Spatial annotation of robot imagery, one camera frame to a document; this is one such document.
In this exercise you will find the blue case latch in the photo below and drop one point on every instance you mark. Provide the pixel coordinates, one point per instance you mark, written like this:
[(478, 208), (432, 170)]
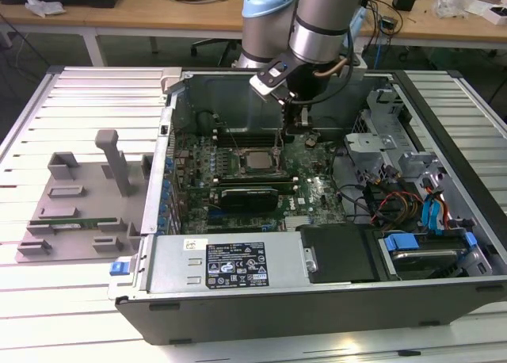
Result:
[(119, 268)]

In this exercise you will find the black graphics card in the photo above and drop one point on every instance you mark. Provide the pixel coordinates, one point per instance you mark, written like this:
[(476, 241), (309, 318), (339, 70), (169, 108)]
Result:
[(249, 200)]

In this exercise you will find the clear plastic bag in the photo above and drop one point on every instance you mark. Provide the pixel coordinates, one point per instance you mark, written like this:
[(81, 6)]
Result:
[(451, 4)]

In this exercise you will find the black plastic shroud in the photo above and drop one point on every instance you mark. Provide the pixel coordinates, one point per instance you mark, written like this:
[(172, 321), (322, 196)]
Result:
[(340, 256)]

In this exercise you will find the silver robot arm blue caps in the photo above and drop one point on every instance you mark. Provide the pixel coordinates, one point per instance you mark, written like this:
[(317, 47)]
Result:
[(317, 34)]

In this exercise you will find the silver chipset heatsink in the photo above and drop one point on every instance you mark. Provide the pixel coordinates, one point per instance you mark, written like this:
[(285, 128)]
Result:
[(299, 223)]

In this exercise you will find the white open box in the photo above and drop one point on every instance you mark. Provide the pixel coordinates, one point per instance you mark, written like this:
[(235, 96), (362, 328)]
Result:
[(489, 12)]

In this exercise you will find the black open PC case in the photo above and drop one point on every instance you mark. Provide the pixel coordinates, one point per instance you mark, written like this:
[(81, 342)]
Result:
[(277, 319)]

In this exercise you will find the green RAM stick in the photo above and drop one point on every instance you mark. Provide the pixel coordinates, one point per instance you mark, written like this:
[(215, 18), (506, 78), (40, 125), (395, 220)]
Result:
[(91, 221)]

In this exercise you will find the silver drive cage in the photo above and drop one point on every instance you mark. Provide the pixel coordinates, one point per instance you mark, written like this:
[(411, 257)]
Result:
[(368, 145)]

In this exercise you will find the crumpled white paper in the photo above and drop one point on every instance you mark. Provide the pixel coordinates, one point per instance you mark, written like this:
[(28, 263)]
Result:
[(43, 4)]

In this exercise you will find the silver CPU green substrate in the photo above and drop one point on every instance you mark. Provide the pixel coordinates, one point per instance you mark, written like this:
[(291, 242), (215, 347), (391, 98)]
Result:
[(259, 161)]

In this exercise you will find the grey parts rack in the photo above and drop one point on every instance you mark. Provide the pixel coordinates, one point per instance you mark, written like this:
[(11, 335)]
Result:
[(91, 204)]

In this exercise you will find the hard disk in blue carrier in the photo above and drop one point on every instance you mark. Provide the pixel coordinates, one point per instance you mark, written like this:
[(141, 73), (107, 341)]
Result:
[(428, 260)]

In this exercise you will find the green motherboard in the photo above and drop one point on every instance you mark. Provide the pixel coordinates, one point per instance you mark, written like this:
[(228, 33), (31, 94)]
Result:
[(317, 180)]

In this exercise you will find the black RAM slot white clips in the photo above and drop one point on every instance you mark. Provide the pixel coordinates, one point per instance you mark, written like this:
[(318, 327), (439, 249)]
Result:
[(253, 132), (253, 140), (253, 181)]

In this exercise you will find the CPU socket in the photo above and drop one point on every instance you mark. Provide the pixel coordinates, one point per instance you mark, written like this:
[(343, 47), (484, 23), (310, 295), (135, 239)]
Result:
[(240, 172)]

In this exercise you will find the coin cell battery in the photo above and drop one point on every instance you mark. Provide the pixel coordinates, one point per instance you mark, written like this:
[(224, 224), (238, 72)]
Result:
[(311, 142)]

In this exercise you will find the wooden desk white legs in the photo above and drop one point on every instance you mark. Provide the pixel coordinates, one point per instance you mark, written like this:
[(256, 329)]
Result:
[(119, 14)]

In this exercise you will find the black office chair base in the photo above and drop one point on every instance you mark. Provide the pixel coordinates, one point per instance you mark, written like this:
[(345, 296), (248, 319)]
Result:
[(210, 44)]

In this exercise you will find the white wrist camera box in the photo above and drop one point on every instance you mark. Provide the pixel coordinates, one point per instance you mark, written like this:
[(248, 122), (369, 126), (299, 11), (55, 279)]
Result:
[(267, 81)]

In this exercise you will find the silver power supply with label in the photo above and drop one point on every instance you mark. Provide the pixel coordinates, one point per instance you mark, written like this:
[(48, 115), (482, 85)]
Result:
[(170, 260)]

